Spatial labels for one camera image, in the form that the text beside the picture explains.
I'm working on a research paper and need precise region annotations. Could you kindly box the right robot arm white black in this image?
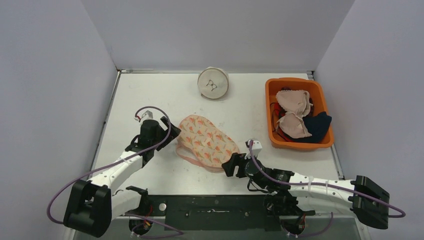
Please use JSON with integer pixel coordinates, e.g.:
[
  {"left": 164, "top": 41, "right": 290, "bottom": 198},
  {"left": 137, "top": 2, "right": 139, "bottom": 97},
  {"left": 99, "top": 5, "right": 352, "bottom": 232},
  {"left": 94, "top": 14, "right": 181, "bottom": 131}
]
[{"left": 221, "top": 153, "right": 390, "bottom": 230}]

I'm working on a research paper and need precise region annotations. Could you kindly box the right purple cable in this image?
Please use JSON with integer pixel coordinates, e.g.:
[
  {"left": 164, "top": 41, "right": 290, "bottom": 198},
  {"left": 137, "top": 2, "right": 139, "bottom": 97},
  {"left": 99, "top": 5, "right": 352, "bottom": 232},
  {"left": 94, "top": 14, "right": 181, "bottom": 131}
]
[{"left": 248, "top": 139, "right": 407, "bottom": 238}]

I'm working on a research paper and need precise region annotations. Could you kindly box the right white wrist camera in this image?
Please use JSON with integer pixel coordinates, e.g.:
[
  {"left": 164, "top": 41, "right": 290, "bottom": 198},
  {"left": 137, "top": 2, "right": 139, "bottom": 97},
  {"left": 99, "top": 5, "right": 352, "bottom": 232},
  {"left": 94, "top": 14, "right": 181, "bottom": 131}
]
[{"left": 244, "top": 139, "right": 263, "bottom": 160}]

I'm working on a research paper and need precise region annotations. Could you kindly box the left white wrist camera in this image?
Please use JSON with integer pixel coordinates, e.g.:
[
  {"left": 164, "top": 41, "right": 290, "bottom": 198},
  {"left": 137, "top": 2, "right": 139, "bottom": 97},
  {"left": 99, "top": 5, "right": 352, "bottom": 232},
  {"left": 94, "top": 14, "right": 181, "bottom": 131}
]
[{"left": 137, "top": 110, "right": 154, "bottom": 122}]

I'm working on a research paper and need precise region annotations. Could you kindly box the purple cable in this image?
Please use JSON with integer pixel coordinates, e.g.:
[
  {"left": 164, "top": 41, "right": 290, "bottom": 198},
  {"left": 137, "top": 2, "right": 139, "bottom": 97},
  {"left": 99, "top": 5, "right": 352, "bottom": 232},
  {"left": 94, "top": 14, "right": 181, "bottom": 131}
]
[
  {"left": 46, "top": 105, "right": 185, "bottom": 240},
  {"left": 248, "top": 139, "right": 407, "bottom": 238}
]

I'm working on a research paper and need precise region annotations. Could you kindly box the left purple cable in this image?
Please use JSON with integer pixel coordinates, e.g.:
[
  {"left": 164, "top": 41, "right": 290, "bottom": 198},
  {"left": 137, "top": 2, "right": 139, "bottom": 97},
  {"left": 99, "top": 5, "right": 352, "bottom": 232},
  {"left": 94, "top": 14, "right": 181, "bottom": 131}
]
[{"left": 46, "top": 105, "right": 185, "bottom": 240}]

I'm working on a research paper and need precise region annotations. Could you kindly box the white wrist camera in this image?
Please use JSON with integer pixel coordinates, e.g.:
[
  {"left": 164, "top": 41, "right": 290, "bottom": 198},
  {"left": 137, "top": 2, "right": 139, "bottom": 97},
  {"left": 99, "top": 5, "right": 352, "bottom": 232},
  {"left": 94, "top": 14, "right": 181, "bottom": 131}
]
[
  {"left": 137, "top": 110, "right": 154, "bottom": 122},
  {"left": 244, "top": 139, "right": 263, "bottom": 160}
]

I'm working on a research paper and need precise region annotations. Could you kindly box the round white mesh laundry bag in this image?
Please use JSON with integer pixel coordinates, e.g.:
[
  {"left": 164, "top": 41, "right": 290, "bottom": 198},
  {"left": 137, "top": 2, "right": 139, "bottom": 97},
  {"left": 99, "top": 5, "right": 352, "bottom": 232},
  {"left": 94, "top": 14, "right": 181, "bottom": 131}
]
[{"left": 197, "top": 67, "right": 230, "bottom": 100}]

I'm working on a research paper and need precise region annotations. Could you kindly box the red black strappy garment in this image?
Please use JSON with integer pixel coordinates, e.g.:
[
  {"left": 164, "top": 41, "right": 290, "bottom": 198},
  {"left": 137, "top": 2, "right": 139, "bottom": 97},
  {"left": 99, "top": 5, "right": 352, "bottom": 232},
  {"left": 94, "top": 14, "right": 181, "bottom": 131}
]
[{"left": 269, "top": 102, "right": 294, "bottom": 142}]

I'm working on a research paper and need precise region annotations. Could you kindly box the navy blue garment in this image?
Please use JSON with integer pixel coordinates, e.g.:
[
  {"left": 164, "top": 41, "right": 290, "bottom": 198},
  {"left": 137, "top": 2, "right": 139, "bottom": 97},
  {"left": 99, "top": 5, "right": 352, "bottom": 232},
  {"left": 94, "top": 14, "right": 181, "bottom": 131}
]
[{"left": 293, "top": 111, "right": 332, "bottom": 144}]

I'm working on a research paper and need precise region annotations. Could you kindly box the beige pink lace bra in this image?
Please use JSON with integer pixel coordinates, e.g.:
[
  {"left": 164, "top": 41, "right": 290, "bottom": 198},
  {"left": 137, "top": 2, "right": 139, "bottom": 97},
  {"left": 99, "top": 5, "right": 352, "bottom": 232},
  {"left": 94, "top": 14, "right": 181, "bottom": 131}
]
[{"left": 275, "top": 90, "right": 313, "bottom": 139}]

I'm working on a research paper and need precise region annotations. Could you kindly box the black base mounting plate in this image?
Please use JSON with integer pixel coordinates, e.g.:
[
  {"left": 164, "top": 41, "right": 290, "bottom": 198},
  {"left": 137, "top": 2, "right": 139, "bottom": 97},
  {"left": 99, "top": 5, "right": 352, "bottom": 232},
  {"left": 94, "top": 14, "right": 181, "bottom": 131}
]
[{"left": 128, "top": 194, "right": 316, "bottom": 232}]

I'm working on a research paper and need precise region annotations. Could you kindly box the floral mesh laundry bag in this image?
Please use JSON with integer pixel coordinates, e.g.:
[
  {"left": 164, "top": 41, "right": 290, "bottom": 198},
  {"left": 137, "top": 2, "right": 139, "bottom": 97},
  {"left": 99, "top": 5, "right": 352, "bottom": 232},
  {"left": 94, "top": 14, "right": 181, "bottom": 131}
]
[{"left": 175, "top": 114, "right": 239, "bottom": 173}]

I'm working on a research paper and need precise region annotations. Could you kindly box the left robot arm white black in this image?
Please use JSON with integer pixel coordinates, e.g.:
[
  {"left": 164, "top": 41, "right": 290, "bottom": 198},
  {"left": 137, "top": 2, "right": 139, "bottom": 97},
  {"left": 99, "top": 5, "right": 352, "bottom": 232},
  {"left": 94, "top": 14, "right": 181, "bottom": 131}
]
[{"left": 62, "top": 116, "right": 181, "bottom": 238}]

